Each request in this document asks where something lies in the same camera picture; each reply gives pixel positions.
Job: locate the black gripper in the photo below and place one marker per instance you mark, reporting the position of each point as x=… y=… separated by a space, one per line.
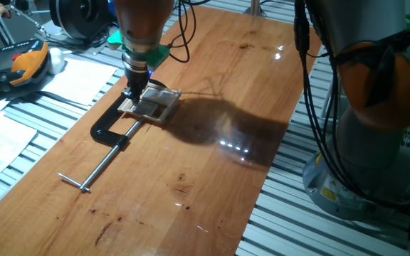
x=136 y=78

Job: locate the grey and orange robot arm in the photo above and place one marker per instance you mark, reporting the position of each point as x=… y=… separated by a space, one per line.
x=368 y=160

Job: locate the person's bare hand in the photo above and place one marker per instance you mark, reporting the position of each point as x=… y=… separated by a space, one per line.
x=1 y=9

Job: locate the black metal C-clamp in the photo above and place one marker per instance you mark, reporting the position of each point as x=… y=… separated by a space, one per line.
x=100 y=133

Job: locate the white paper sheet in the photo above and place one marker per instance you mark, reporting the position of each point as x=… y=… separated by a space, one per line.
x=2 y=149
x=80 y=80

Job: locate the white computer mouse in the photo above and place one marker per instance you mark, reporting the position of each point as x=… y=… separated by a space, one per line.
x=56 y=60

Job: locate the black filament spool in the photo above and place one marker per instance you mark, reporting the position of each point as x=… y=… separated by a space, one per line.
x=80 y=17

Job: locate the glossy wooden board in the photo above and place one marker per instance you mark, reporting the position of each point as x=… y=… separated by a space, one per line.
x=190 y=177

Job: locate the orange and black teach pendant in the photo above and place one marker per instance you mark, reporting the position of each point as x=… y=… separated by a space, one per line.
x=23 y=64

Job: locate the miniature wooden window frame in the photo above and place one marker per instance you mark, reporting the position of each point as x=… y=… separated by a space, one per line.
x=171 y=103

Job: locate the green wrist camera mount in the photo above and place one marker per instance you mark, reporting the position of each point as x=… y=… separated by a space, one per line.
x=158 y=57

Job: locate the wooden frame post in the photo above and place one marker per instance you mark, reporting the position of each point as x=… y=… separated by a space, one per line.
x=255 y=7

